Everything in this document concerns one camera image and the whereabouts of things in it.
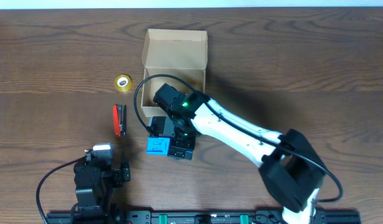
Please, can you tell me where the right black cable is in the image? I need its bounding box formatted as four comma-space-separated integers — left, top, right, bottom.
133, 73, 344, 203

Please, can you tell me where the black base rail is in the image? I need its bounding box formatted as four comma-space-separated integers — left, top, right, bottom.
47, 209, 362, 224

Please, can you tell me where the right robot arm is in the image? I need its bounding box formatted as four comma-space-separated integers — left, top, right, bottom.
154, 91, 327, 223

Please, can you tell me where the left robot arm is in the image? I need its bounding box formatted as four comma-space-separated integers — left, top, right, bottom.
73, 158, 131, 223

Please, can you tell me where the black cable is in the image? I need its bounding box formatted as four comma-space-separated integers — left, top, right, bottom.
35, 156, 87, 224
133, 73, 344, 203

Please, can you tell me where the red black stapler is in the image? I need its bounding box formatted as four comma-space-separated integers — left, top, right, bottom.
113, 105, 126, 137

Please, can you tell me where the blue plastic tray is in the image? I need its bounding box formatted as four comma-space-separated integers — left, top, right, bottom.
146, 136, 194, 157

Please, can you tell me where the yellow tape roll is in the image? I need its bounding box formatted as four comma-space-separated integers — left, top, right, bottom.
115, 75, 132, 92

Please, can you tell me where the cardboard box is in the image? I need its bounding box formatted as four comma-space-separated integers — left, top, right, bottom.
139, 29, 208, 118

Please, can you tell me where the left black cable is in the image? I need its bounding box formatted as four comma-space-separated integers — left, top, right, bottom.
35, 156, 87, 224

